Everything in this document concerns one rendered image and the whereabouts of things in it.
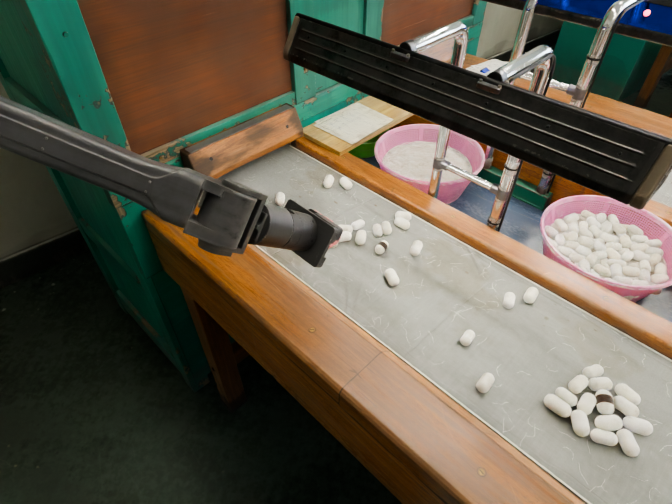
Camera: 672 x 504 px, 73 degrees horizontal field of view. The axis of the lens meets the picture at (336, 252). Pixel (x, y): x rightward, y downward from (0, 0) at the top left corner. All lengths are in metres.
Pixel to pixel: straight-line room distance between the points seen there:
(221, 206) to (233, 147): 0.52
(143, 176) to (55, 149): 0.09
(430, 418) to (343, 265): 0.34
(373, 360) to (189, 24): 0.69
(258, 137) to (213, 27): 0.24
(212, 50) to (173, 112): 0.15
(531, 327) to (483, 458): 0.27
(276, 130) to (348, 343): 0.57
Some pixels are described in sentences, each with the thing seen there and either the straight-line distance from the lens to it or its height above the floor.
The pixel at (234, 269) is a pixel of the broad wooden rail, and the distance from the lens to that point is 0.85.
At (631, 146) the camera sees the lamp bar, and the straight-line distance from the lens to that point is 0.62.
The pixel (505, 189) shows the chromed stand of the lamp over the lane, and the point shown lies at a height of 0.86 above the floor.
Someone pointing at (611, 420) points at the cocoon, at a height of 0.76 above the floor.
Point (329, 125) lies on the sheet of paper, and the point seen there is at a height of 0.78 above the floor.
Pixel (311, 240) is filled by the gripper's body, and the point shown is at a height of 0.92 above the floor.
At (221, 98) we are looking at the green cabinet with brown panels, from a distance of 1.06.
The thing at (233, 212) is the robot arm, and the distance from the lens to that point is 0.53.
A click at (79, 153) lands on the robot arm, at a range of 0.55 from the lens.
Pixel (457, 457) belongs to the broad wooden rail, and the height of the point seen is 0.76.
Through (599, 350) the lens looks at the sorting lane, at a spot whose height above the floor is 0.74.
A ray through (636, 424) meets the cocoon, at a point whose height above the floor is 0.76.
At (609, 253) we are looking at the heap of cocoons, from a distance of 1.05.
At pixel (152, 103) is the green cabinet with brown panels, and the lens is 0.98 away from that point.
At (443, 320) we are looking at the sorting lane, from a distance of 0.81.
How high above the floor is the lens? 1.37
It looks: 44 degrees down
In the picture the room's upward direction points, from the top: straight up
